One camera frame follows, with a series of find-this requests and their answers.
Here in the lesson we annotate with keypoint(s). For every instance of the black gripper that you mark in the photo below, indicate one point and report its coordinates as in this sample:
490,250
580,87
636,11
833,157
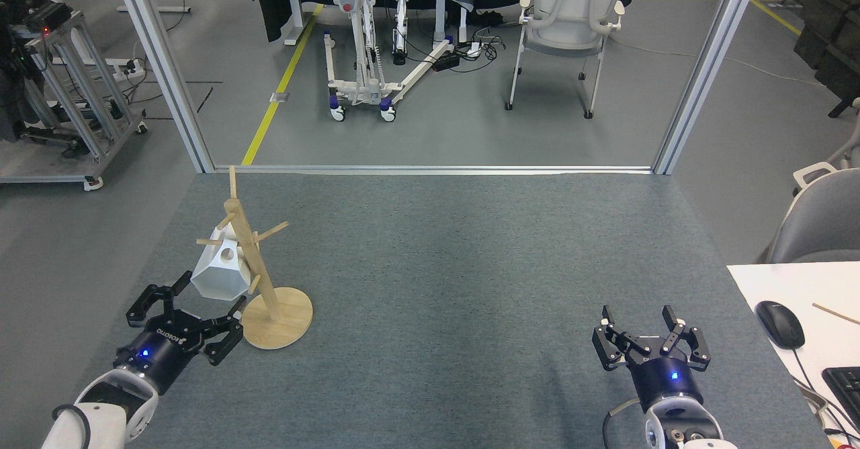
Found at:
158,355
665,382

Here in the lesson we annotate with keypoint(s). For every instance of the white faceted cup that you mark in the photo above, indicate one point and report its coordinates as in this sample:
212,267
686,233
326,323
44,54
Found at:
218,277

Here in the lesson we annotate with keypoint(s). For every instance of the wooden cup rack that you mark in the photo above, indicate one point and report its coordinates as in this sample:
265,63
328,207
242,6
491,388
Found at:
275,318

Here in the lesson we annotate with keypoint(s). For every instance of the black computer mouse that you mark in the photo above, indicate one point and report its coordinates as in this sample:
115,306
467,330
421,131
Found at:
779,324

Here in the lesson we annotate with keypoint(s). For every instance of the white desk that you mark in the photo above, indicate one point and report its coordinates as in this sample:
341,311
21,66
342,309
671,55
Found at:
772,281

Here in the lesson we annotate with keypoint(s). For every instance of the thin wooden stick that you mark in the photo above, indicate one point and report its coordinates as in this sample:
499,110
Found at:
836,313

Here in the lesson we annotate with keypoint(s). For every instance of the black keyboard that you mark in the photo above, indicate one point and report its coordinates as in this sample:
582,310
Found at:
846,392

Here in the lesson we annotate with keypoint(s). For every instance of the grey office chair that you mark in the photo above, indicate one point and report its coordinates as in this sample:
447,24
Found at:
826,220

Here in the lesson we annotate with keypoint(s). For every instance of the metal floor plate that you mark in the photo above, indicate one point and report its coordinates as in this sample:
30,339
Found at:
279,97

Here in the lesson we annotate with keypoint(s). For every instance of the white power strip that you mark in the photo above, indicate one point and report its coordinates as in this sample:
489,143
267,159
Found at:
127,68

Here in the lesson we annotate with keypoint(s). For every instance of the black power strip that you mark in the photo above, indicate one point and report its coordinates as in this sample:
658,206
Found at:
445,62

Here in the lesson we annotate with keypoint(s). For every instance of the white chair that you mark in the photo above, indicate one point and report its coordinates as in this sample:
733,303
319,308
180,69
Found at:
571,5

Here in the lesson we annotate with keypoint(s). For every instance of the dark stacked crates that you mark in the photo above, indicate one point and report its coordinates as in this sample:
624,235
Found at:
830,32

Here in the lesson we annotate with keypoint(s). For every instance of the aluminium frame cart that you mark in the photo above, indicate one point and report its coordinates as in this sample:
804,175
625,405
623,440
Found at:
74,106

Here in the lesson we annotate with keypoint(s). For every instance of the silver frame post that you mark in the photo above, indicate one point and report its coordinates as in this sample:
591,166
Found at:
709,66
161,66

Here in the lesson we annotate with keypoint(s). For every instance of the silver frame crossbar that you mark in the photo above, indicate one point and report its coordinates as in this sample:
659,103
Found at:
437,169

